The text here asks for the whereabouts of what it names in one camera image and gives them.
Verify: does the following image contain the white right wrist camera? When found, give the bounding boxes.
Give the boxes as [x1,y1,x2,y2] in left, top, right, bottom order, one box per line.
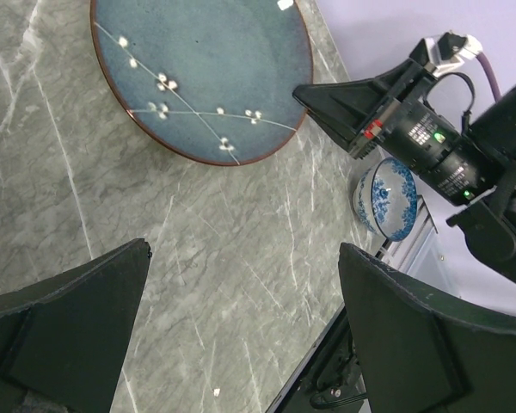
[409,32,483,78]

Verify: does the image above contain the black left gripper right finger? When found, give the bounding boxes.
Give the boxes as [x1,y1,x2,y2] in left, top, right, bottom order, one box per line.
[338,243,516,412]

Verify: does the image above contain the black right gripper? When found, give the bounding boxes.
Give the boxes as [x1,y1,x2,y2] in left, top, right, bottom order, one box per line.
[292,59,503,207]

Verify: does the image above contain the dark blue floral plate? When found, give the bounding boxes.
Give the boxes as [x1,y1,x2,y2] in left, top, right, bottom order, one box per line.
[90,1,313,166]

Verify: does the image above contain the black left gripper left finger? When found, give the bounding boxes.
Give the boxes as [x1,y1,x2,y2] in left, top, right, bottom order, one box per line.
[0,238,151,412]

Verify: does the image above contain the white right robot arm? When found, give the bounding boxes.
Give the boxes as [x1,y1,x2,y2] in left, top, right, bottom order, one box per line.
[292,59,516,284]

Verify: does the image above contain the small blue patterned dish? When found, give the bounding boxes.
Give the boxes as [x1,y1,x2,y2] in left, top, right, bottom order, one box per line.
[353,157,418,242]

